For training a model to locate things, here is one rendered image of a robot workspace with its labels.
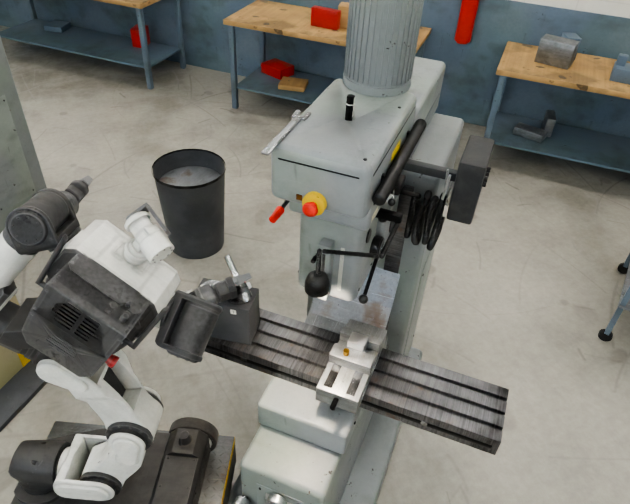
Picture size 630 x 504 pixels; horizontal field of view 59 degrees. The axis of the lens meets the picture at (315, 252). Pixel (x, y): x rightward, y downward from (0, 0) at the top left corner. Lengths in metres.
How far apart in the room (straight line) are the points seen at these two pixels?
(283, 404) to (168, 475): 0.51
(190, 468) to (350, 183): 1.34
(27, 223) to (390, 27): 1.00
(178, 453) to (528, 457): 1.77
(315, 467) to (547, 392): 1.78
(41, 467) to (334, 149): 1.49
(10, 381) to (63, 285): 2.21
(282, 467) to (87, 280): 1.06
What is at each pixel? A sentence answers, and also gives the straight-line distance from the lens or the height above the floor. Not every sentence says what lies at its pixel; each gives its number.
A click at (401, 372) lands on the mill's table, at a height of 0.94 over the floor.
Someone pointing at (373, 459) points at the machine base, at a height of 0.20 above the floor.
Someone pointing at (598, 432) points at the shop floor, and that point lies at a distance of 3.45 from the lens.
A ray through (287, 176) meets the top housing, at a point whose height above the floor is 1.81.
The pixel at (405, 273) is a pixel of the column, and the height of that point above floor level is 1.10.
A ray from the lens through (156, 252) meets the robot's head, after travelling 1.31.
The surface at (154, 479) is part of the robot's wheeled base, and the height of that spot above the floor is 0.57.
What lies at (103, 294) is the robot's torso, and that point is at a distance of 1.32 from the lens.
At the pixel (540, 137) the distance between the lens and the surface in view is 5.40.
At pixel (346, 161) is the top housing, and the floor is 1.89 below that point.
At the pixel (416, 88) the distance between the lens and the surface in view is 2.07.
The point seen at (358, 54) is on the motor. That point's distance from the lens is 1.62.
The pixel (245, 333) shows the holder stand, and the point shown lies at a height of 1.00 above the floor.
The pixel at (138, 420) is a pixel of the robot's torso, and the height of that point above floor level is 1.07.
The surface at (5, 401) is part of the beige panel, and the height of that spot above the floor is 0.03.
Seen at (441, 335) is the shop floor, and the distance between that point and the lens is 3.56.
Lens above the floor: 2.55
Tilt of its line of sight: 40 degrees down
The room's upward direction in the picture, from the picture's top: 3 degrees clockwise
